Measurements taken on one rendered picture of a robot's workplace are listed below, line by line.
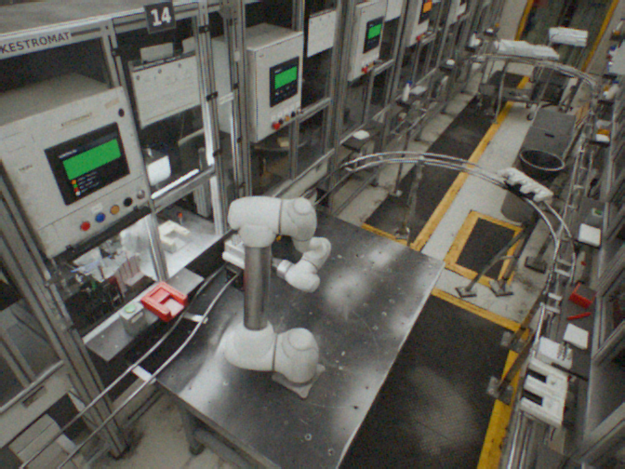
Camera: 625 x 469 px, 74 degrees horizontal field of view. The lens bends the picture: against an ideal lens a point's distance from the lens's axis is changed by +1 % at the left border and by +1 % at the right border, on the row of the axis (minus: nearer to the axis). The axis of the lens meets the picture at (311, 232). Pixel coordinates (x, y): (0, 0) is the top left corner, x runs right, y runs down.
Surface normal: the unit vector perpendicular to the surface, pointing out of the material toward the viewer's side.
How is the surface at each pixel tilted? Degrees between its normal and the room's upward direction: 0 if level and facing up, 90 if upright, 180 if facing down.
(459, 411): 0
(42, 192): 90
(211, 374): 0
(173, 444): 0
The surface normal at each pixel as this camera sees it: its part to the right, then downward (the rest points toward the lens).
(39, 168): 0.85, 0.37
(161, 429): 0.06, -0.77
